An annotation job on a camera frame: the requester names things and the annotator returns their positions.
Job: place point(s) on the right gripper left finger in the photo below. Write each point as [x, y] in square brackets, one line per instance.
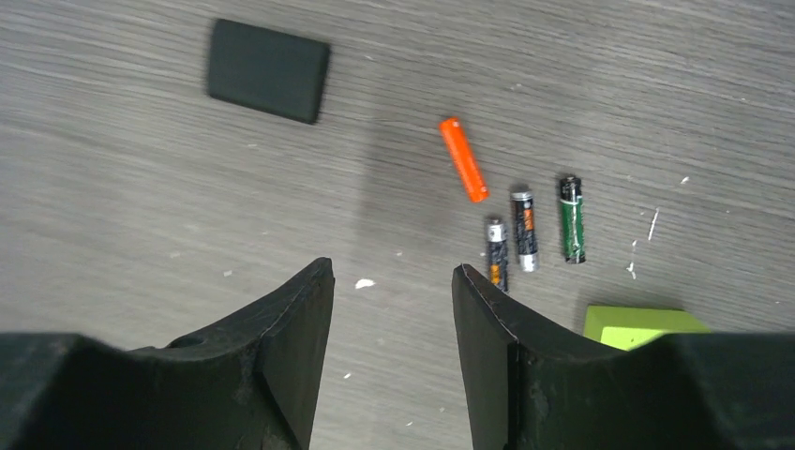
[248, 381]

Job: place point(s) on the black silver battery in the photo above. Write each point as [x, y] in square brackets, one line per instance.
[522, 202]

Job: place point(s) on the lime green block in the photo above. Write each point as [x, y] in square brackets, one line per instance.
[626, 328]

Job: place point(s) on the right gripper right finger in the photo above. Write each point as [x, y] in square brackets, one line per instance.
[531, 383]

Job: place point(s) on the green battery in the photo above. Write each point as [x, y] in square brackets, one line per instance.
[571, 202]

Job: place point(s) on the black battery cover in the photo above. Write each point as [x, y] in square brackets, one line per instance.
[267, 70]

